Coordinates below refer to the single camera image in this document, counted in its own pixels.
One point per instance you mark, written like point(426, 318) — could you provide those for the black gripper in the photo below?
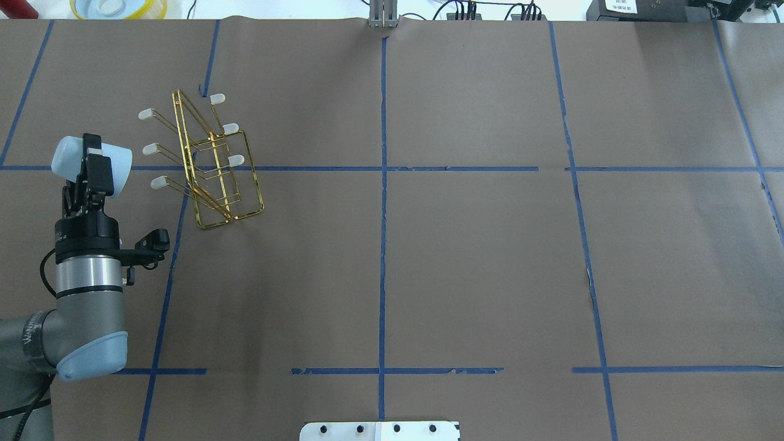
point(86, 233)

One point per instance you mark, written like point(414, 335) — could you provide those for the light blue cup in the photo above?
point(73, 159)

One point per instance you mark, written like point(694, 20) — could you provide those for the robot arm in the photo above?
point(85, 335)

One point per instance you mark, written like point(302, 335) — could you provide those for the yellow rimmed blue bowl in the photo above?
point(119, 10)

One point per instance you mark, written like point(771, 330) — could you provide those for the red thermos bottle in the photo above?
point(18, 9)

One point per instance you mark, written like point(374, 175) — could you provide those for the black computer box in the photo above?
point(647, 11)

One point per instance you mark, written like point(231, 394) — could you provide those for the gold wire cup holder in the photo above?
point(220, 177)

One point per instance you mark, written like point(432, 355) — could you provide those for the aluminium frame post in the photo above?
point(383, 13)

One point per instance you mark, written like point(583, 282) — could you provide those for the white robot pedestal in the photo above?
point(381, 430)

